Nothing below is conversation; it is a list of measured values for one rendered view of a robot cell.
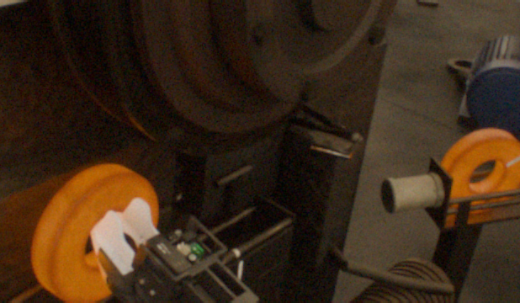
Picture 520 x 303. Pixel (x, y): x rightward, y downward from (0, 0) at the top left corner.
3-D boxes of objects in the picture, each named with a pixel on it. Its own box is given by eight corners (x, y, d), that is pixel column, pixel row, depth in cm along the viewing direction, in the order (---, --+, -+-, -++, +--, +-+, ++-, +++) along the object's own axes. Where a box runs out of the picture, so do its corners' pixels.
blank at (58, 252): (18, 206, 70) (39, 220, 69) (134, 138, 81) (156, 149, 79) (42, 318, 79) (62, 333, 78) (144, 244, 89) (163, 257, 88)
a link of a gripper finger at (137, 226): (123, 167, 77) (181, 223, 74) (114, 204, 81) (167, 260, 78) (100, 178, 75) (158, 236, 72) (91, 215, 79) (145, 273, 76)
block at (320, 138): (262, 250, 123) (281, 124, 111) (292, 231, 129) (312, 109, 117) (313, 281, 117) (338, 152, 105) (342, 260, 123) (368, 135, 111)
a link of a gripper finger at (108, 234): (100, 177, 75) (158, 236, 72) (91, 215, 79) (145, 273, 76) (76, 188, 73) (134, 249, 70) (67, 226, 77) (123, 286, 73)
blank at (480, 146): (452, 218, 131) (460, 229, 128) (424, 158, 122) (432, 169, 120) (527, 173, 130) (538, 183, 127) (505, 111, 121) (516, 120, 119)
